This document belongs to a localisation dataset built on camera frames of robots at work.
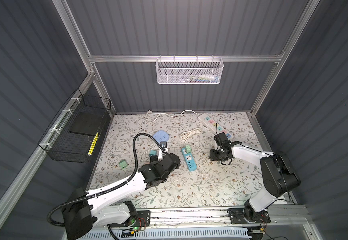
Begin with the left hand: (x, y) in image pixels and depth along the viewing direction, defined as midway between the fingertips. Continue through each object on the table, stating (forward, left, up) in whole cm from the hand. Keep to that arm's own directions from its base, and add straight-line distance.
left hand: (168, 156), depth 79 cm
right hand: (+5, -29, -14) cm, 32 cm away
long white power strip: (+30, -35, -11) cm, 47 cm away
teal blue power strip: (+3, -13, -12) cm, 18 cm away
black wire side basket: (+8, +47, +13) cm, 49 cm away
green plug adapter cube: (+9, -12, -7) cm, 17 cm away
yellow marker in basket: (+2, +35, +12) cm, 37 cm away
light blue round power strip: (+24, +5, -12) cm, 27 cm away
